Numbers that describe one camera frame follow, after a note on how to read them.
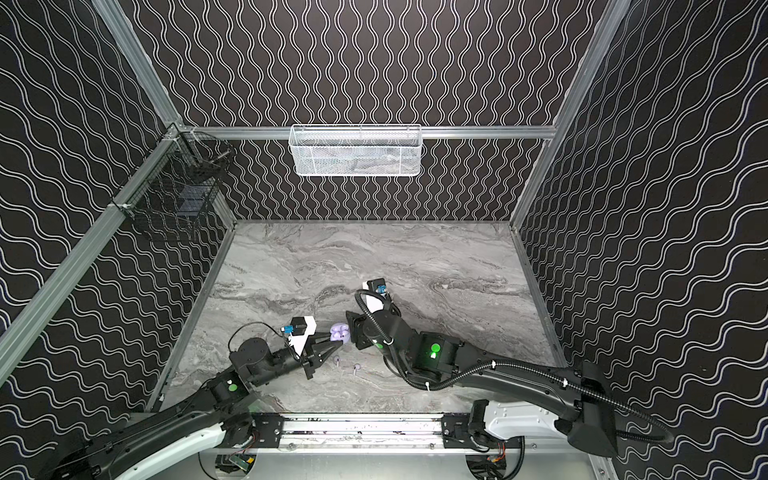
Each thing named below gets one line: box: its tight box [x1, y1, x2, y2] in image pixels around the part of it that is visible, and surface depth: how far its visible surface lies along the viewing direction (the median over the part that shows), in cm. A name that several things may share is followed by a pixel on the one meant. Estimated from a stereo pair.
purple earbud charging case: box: [329, 322, 351, 344], surface depth 72 cm
